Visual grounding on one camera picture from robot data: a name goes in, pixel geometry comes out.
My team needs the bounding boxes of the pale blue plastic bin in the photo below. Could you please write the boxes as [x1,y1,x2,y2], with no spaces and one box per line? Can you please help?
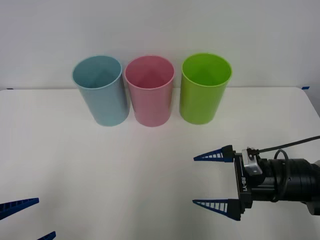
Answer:
[71,54,130,127]

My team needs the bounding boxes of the pink plastic bin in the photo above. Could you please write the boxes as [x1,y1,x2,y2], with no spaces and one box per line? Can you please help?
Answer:
[123,55,175,128]

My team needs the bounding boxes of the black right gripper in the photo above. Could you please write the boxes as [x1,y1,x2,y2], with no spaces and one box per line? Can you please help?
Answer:
[191,144,272,222]

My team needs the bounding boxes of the green plastic bin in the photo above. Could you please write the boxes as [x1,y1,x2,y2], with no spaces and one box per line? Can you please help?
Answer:
[178,52,233,125]

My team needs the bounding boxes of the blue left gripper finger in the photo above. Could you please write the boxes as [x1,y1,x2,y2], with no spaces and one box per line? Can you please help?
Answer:
[36,231,57,240]
[0,197,40,221]

